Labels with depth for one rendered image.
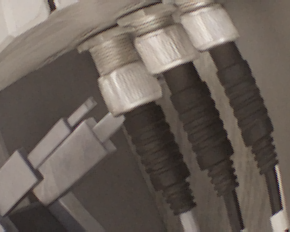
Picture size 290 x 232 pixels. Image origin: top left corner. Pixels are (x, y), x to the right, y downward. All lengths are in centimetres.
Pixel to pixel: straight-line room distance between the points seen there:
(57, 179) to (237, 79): 13
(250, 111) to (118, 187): 18
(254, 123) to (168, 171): 7
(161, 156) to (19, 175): 4
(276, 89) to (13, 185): 9
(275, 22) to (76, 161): 11
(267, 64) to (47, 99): 13
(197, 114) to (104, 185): 14
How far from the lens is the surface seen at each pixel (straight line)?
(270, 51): 64
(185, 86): 62
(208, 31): 59
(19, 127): 75
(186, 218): 66
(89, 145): 69
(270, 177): 59
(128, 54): 66
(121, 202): 76
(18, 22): 48
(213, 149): 62
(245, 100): 59
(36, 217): 70
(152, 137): 65
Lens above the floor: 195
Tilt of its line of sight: 42 degrees down
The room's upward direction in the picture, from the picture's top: 3 degrees counter-clockwise
